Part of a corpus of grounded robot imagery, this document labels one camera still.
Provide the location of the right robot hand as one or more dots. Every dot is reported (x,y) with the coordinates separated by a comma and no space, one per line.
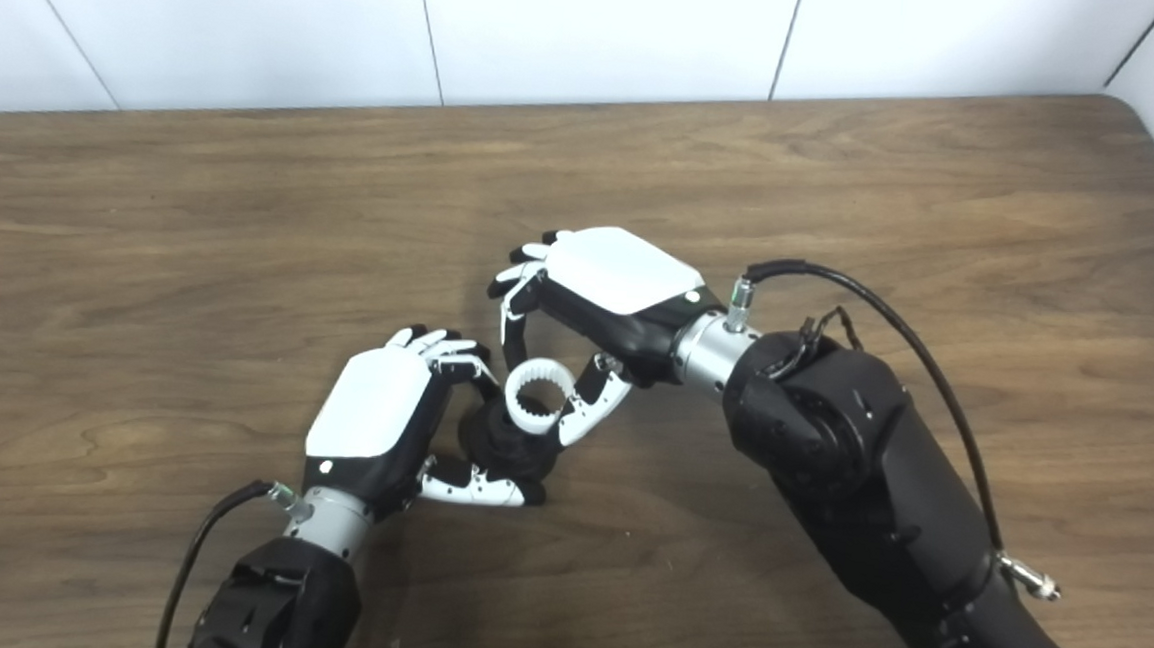
(620,277)

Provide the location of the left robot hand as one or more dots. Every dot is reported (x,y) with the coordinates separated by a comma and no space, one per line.
(371,422)

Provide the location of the round black part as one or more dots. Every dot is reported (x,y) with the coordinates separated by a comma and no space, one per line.
(504,450)

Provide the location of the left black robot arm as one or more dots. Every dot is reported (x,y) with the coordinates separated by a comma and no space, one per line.
(279,606)

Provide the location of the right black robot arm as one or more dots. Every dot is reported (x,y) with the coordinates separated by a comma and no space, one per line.
(858,481)

